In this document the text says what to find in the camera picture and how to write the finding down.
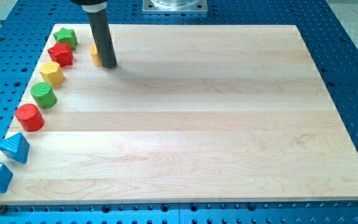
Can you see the yellow heart block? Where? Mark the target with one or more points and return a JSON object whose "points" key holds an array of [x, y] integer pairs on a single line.
{"points": [[94, 55]]}

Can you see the yellow hexagon block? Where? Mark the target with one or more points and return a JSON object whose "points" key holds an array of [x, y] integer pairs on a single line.
{"points": [[51, 73]]}

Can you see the light wooden board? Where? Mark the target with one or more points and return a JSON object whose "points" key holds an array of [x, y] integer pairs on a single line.
{"points": [[190, 114]]}

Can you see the red star block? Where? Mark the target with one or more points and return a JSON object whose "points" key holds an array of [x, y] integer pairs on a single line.
{"points": [[62, 54]]}

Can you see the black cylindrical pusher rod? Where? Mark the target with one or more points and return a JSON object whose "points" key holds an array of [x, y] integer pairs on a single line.
{"points": [[98, 20]]}

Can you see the green star block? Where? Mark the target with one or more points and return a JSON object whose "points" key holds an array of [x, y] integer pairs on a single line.
{"points": [[66, 36]]}

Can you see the green cylinder block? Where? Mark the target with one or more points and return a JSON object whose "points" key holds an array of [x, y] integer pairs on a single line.
{"points": [[43, 95]]}

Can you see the red cylinder block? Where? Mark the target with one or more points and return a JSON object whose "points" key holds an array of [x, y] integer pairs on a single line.
{"points": [[29, 117]]}

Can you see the blue triangle block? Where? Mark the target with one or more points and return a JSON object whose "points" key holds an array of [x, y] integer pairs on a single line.
{"points": [[16, 148]]}

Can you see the blue perforated table plate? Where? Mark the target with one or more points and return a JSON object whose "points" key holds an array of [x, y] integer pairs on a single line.
{"points": [[26, 27]]}

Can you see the left board clamp screw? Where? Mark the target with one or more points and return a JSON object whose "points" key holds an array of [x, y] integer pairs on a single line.
{"points": [[3, 209]]}

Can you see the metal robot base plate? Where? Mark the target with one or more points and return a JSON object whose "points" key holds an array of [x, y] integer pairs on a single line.
{"points": [[155, 6]]}

